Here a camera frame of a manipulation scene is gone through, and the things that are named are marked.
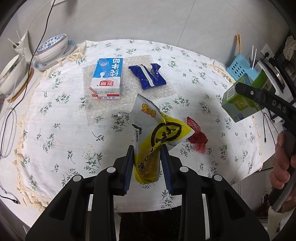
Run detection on green drink carton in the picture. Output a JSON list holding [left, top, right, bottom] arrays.
[[221, 70, 276, 123]]

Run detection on yellow snack bag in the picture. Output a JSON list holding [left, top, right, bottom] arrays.
[[129, 94, 194, 184]]

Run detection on red mesh net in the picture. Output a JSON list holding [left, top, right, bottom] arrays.
[[186, 116, 208, 155]]

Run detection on clear bubble wrap sheet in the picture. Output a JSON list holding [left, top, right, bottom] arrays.
[[82, 55, 176, 126]]

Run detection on blue white milk carton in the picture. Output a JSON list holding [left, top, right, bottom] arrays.
[[89, 58, 123, 100]]

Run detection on blue snack wrapper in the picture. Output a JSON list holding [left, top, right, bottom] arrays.
[[128, 63, 167, 90]]

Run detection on right hand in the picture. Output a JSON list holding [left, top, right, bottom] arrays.
[[269, 132, 293, 190]]

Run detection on white rice cooker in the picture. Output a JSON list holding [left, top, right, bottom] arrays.
[[257, 58, 294, 96]]

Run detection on blue utensil basket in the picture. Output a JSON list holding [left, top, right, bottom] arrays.
[[226, 54, 259, 81]]

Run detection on white floral tablecloth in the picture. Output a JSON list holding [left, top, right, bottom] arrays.
[[16, 40, 262, 212]]

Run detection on wooden chopsticks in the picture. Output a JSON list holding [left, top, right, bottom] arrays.
[[236, 34, 242, 54]]

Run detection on blue rimmed plate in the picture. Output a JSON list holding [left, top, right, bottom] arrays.
[[33, 40, 76, 71]]

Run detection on wooden trivet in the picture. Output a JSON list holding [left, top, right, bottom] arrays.
[[6, 67, 34, 103]]

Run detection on blue patterned bowl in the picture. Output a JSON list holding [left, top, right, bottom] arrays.
[[34, 34, 68, 64]]

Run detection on white bowl stack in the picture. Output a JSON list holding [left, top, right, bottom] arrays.
[[1, 54, 27, 97]]

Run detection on white paper cone holder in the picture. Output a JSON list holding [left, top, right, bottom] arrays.
[[8, 31, 32, 64]]

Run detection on white wall socket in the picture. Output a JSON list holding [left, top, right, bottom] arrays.
[[260, 44, 274, 59]]

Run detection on black cable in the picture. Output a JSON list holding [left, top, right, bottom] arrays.
[[0, 0, 57, 205]]

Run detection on grey looped cable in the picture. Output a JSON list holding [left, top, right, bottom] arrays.
[[0, 107, 18, 159]]

